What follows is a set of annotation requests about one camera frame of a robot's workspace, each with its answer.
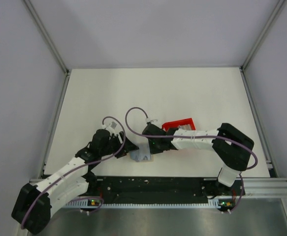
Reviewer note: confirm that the grey credit card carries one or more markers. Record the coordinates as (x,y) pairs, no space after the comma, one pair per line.
(135,155)

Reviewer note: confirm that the white slotted cable duct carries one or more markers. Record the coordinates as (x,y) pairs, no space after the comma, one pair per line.
(87,204)

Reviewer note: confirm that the stack of upright cards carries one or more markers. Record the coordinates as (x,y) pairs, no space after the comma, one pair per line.
(185,127)

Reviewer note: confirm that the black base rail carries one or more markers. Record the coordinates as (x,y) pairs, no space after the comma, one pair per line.
(159,190)

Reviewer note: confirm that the red plastic card tray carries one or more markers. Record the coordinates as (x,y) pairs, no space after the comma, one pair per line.
(175,124)

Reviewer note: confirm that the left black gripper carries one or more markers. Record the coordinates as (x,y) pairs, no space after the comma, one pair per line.
(129,146)

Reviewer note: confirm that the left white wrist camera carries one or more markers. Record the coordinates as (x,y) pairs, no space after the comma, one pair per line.
(111,127)

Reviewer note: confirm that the beige card holder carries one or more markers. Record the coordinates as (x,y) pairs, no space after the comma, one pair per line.
(150,153)

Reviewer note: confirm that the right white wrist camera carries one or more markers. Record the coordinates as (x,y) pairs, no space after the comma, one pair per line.
(152,121)

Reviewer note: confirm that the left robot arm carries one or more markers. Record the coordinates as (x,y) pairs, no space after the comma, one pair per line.
(36,204)

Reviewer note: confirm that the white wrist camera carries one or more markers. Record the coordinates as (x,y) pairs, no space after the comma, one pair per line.
(111,127)
(152,121)

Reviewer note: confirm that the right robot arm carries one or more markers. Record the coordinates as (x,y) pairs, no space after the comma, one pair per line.
(232,146)

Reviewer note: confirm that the silver VIP credit card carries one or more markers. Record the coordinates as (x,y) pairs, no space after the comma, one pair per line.
(145,152)

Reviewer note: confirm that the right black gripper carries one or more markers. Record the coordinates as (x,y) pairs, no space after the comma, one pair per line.
(153,150)

